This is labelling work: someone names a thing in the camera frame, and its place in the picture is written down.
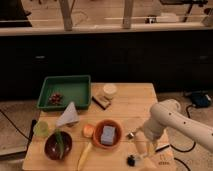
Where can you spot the white folded cloth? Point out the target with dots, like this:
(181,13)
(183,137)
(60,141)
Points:
(69,116)

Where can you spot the white cup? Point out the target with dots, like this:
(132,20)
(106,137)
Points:
(109,90)

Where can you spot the small orange cup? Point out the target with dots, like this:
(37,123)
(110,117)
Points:
(88,130)

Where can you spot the red grape bunch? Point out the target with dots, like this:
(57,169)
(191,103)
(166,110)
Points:
(55,99)

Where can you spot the dark brown bowl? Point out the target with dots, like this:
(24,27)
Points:
(51,148)

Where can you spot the green vegetable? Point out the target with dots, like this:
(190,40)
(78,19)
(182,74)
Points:
(60,142)

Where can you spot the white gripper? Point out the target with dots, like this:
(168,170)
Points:
(145,148)

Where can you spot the black power device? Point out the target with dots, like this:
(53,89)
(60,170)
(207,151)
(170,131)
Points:
(200,100)

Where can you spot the yellow banana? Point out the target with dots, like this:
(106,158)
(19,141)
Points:
(84,156)

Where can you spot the green plastic tray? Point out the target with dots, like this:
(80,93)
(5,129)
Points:
(76,88)

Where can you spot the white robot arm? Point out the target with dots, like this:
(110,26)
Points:
(167,114)

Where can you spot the orange bowl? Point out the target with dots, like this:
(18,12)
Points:
(98,131)

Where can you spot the small black object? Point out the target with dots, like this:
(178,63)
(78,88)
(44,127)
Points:
(131,160)

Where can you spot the green plastic cup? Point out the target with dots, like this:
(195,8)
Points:
(41,129)

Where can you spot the blue sponge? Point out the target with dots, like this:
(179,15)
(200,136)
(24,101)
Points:
(108,134)

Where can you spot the brown wooden brush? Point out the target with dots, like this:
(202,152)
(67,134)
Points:
(101,101)

